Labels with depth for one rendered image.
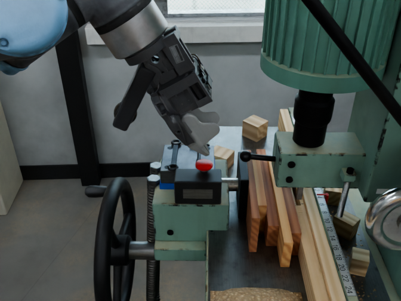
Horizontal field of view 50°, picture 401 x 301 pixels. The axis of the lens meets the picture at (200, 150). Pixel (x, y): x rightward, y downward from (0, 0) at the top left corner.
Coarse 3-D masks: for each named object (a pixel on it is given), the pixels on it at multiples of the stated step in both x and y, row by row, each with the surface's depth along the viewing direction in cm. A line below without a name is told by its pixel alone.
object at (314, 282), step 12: (300, 216) 75; (300, 240) 71; (312, 240) 70; (300, 252) 71; (312, 252) 68; (300, 264) 71; (312, 264) 66; (312, 276) 64; (312, 288) 63; (324, 288) 62; (312, 300) 63; (324, 300) 61
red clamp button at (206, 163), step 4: (200, 160) 75; (204, 160) 74; (208, 160) 75; (196, 164) 74; (200, 164) 74; (204, 164) 73; (208, 164) 74; (212, 164) 74; (200, 168) 73; (204, 168) 73; (208, 168) 73
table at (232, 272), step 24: (216, 144) 102; (240, 144) 102; (264, 144) 102; (216, 240) 76; (240, 240) 76; (264, 240) 76; (216, 264) 71; (240, 264) 71; (264, 264) 71; (216, 288) 67; (288, 288) 67
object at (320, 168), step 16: (288, 144) 70; (336, 144) 70; (352, 144) 70; (288, 160) 69; (304, 160) 69; (320, 160) 69; (336, 160) 69; (352, 160) 69; (288, 176) 71; (304, 176) 71; (320, 176) 71; (336, 176) 70
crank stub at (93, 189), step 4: (88, 188) 86; (92, 188) 86; (96, 188) 86; (100, 188) 86; (104, 188) 86; (88, 192) 86; (92, 192) 86; (96, 192) 86; (100, 192) 86; (88, 196) 86; (92, 196) 86; (96, 196) 86; (100, 196) 86
